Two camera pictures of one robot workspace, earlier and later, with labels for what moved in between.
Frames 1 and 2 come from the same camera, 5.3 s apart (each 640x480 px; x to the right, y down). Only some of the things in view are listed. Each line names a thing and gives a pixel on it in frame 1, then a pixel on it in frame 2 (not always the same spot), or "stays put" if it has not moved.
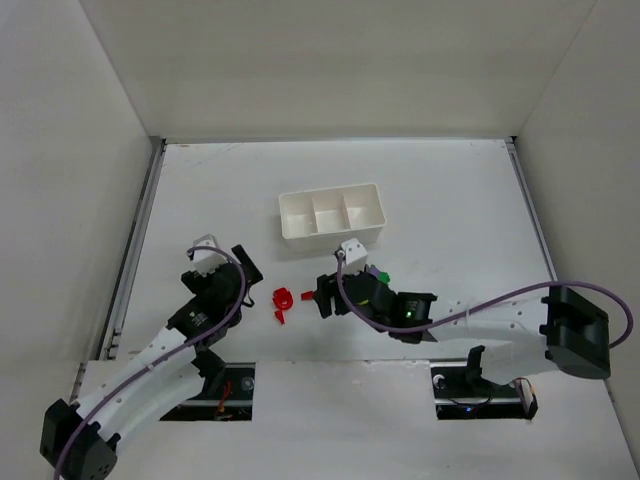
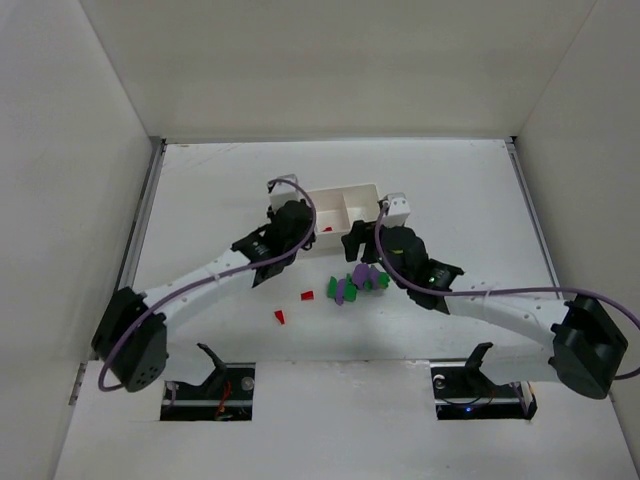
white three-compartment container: x=321 y=221 stays put
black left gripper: x=248 y=266 to x=298 y=220
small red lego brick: x=279 y=316 stays put
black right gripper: x=324 y=295 to x=364 y=240
